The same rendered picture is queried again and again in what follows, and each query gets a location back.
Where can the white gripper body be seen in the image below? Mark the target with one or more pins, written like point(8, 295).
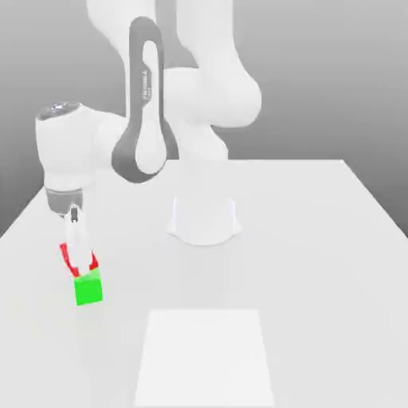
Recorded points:
point(76, 239)

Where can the small red cube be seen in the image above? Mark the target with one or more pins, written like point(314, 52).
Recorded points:
point(65, 255)

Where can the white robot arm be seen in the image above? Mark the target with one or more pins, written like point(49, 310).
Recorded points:
point(204, 95)

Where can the small green cube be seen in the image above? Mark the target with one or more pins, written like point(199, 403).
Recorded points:
point(88, 289)

